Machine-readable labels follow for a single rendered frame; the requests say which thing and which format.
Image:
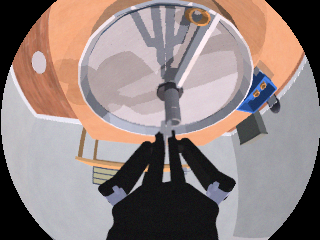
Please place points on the grey metal bushing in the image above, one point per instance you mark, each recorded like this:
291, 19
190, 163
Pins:
171, 102
171, 93
173, 114

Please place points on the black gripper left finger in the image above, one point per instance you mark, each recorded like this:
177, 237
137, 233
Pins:
128, 175

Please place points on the bronze bushing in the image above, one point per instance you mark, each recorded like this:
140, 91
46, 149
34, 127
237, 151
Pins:
255, 94
205, 16
262, 85

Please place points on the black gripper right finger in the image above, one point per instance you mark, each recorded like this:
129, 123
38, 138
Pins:
217, 184

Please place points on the blue crate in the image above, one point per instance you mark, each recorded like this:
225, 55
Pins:
252, 103

